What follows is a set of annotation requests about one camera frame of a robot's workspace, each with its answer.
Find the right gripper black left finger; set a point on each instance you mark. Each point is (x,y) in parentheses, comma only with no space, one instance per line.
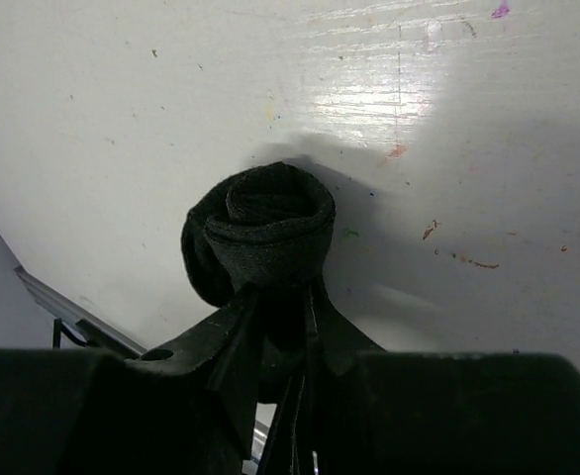
(197,393)

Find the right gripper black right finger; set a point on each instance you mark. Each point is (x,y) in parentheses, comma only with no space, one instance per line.
(332,343)

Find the black sock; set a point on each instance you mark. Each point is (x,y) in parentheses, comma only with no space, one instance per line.
(270,227)

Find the aluminium frame rail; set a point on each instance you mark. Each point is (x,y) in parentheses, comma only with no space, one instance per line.
(80,325)

